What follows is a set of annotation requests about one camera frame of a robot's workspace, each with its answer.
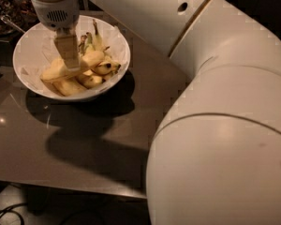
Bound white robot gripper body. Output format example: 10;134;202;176
31;0;80;31

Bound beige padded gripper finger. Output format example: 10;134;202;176
53;28;80;71

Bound large yellow top banana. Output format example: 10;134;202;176
40;51;105;83

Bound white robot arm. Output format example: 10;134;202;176
32;0;281;225

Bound greenish banana bunch with stems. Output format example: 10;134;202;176
79;20;109;55

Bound dark bowl of snacks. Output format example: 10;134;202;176
0;0;37;37

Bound yellow banana with black spot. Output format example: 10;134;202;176
92;61;121;75

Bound yellow banana bottom of bowl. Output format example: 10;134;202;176
53;79;86;97

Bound small yellow banana middle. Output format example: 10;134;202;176
81;75;103;89

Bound white ceramic bowl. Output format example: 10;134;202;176
12;14;131;103

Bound metal spoon handle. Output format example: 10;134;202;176
0;15;25;34

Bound black cables on floor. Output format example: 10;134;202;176
0;202;26;225

